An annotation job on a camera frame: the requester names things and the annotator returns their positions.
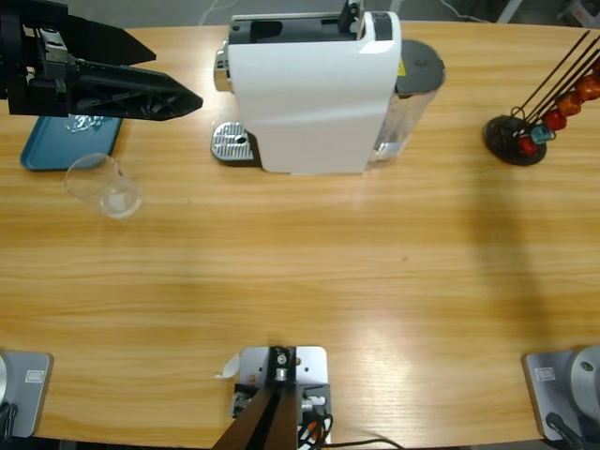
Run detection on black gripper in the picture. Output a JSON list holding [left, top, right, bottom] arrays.
[[0, 0, 204, 125]]

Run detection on clear drinking glass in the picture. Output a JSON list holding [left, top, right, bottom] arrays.
[[64, 152, 143, 220]]

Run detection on white capsule coffee machine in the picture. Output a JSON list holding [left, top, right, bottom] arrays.
[[209, 0, 404, 178]]

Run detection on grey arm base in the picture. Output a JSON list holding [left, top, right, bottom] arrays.
[[522, 345, 600, 442], [0, 351, 54, 438]]

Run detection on orange coffee capsule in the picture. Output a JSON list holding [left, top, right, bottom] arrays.
[[556, 91, 583, 118], [575, 74, 600, 102]]

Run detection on blue plastic tray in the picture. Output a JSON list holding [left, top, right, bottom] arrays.
[[19, 114, 124, 173]]

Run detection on white paper tape piece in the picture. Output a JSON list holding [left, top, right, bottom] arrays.
[[214, 353, 242, 380]]

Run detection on black capsule stand with rods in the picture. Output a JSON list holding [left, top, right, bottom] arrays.
[[482, 30, 600, 167]]

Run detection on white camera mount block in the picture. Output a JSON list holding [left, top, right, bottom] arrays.
[[232, 345, 333, 446]]

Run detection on black base cable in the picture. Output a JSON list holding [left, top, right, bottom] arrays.
[[546, 412, 586, 450], [0, 401, 20, 438]]

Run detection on dark camera post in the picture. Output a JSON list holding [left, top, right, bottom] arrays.
[[210, 345, 301, 450]]

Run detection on white metal table frame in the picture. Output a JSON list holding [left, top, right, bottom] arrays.
[[496, 0, 526, 23]]

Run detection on orange cable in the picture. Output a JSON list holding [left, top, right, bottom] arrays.
[[298, 415, 329, 444]]

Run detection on black mount cable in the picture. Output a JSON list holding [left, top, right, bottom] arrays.
[[327, 438, 404, 450]]

